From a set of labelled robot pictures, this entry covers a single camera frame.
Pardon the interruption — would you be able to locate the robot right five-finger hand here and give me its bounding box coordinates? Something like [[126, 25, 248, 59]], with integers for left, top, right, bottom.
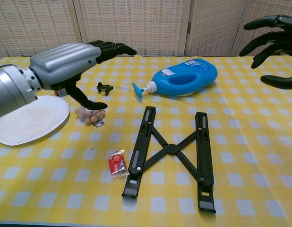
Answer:
[[239, 15, 292, 90]]

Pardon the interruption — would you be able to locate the robot left five-finger hand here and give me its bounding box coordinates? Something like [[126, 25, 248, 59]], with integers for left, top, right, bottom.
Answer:
[[29, 40, 138, 111]]

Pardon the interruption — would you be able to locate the black folding laptop stand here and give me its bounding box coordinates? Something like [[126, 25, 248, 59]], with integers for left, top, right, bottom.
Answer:
[[121, 105, 217, 214]]

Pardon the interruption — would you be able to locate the woven folding screen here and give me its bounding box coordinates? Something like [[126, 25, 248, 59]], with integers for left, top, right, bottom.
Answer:
[[0, 0, 292, 62]]

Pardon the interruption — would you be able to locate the yellow checkered tablecloth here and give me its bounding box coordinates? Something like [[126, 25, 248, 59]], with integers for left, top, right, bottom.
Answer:
[[0, 54, 292, 225]]

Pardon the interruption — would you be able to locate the red soda can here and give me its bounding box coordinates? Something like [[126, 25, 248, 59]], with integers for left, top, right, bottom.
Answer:
[[54, 87, 68, 97]]

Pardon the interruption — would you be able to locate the black binder clip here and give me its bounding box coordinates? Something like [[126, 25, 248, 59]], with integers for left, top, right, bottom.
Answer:
[[96, 82, 114, 96]]

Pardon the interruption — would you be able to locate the white paper plate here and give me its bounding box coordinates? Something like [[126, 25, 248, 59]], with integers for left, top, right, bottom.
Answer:
[[0, 95, 70, 147]]

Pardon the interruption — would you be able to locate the red snack packet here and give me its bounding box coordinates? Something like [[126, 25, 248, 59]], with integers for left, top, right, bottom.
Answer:
[[106, 149, 130, 177]]

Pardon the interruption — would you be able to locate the blue pump detergent bottle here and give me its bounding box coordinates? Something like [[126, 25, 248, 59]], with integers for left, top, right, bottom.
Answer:
[[132, 58, 219, 99]]

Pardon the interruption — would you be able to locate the brown plush toy keychain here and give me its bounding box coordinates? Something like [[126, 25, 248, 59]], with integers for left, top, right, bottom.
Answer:
[[75, 106, 106, 128]]

